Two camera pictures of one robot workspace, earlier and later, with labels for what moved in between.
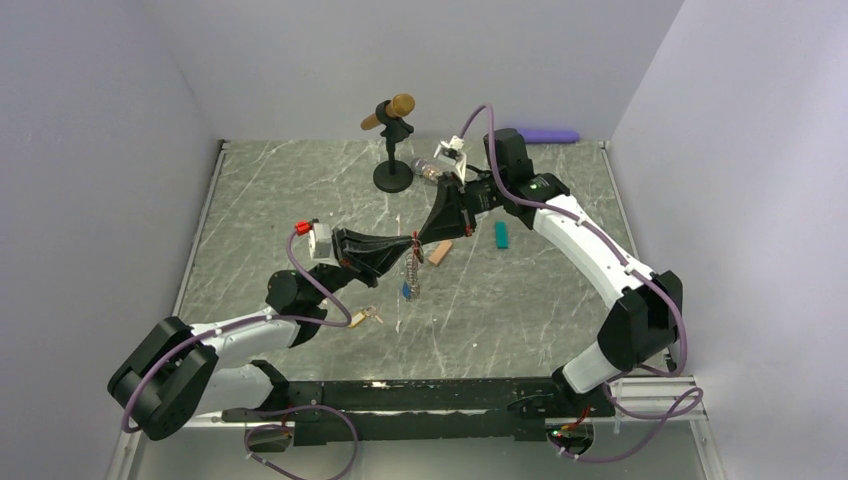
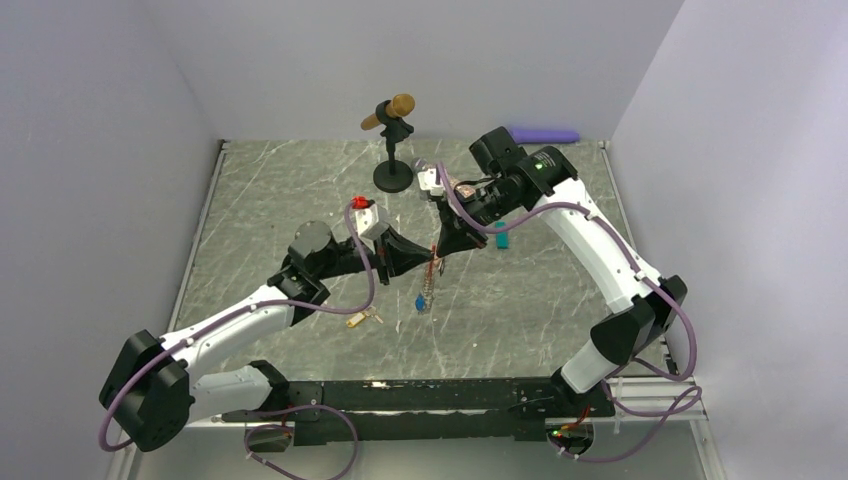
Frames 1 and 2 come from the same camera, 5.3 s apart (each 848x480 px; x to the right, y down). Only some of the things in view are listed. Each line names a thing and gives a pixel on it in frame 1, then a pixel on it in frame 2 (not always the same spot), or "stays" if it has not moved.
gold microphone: (399, 106) stays
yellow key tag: (356, 319) stays
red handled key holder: (413, 261) to (429, 279)
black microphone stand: (392, 176) stays
